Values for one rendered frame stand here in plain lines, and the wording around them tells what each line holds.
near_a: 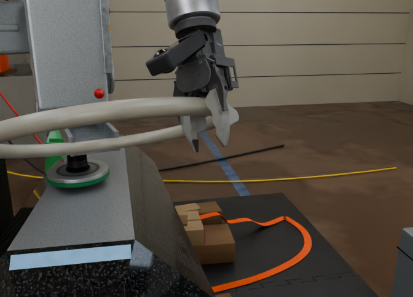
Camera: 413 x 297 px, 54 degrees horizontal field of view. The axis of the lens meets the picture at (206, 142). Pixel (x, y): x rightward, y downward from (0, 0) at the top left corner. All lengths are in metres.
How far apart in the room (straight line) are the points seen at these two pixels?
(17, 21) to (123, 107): 1.42
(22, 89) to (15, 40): 2.34
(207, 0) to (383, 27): 7.01
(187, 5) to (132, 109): 0.20
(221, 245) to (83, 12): 1.55
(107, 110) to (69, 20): 0.79
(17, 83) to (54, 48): 2.96
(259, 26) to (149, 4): 1.75
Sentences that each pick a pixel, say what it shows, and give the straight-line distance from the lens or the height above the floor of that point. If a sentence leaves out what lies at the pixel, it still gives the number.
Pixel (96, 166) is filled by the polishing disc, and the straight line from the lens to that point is 1.53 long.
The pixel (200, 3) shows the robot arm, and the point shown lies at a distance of 0.68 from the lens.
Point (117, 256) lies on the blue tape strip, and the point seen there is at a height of 0.78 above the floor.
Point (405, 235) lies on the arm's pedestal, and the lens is 1.20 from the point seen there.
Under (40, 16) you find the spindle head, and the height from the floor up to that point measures 1.39.
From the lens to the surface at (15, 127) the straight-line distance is 0.62.
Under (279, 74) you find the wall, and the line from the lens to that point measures 6.85.
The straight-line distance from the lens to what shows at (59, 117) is 0.59.
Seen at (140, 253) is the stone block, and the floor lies 0.77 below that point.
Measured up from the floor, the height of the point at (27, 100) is 0.63.
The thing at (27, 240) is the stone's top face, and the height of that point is 0.81.
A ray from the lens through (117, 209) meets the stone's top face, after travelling 1.32.
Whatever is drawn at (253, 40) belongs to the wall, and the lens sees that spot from 6.65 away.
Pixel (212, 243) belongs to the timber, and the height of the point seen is 0.14.
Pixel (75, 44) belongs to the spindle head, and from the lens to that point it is 1.35.
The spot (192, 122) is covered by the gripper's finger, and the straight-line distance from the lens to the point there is 0.67.
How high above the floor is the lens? 1.38
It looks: 17 degrees down
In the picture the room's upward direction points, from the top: straight up
